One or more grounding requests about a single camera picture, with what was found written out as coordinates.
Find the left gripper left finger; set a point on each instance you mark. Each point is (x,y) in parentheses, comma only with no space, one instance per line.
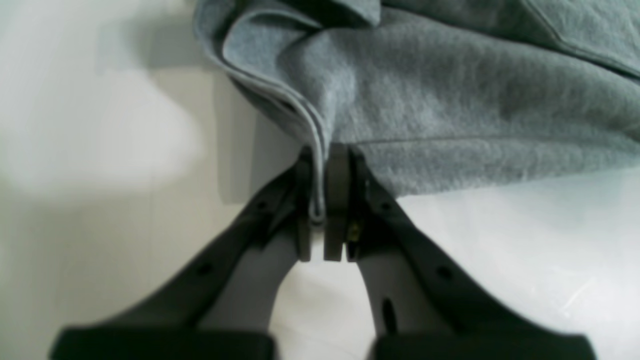
(219,306)

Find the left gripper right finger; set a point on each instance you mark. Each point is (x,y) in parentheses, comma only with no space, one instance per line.
(424,305)

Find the grey t-shirt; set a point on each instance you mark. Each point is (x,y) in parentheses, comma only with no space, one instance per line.
(439,95)

